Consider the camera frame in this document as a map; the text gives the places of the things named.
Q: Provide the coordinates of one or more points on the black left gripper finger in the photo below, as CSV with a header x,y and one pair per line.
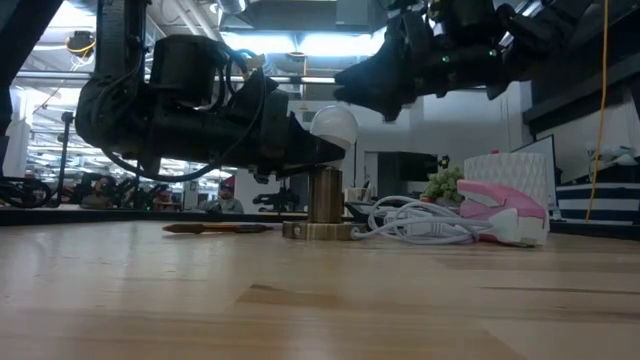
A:
x,y
300,171
305,147

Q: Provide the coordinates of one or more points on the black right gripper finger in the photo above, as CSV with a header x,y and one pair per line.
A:
x,y
392,110
385,75

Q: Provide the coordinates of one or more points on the white lightbulb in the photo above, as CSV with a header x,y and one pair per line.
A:
x,y
334,125

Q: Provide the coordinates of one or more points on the brass lamp base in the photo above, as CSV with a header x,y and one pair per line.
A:
x,y
325,200

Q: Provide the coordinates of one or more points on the brown pen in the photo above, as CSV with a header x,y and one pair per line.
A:
x,y
200,228

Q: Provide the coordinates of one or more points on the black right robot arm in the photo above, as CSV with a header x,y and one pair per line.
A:
x,y
550,30

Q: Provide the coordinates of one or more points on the black background robot arm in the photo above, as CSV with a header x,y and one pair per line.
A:
x,y
25,192
277,200

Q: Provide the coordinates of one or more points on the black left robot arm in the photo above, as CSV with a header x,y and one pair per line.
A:
x,y
120,115

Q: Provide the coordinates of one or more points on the metal cup with pens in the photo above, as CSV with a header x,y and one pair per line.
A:
x,y
359,194

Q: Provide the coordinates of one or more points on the black cabinet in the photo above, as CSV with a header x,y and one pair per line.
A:
x,y
405,172

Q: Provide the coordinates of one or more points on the person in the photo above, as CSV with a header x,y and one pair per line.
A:
x,y
102,192
227,200

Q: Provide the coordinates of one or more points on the long ceiling light bar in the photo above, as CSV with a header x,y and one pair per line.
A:
x,y
305,79

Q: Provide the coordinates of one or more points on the green potted cactus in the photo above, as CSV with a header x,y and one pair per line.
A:
x,y
444,182

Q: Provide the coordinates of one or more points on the white textured pen holder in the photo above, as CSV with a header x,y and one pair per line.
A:
x,y
505,167

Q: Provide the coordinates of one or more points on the white board panel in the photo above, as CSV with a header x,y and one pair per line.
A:
x,y
540,155

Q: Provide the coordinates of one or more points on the pink and white stapler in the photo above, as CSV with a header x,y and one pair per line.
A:
x,y
500,205

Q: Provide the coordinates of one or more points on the black stand pole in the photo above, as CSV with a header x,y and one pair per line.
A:
x,y
66,150

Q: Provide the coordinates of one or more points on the white plastic bag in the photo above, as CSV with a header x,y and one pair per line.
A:
x,y
615,152

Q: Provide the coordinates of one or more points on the navy white striped box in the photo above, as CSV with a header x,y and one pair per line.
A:
x,y
600,200

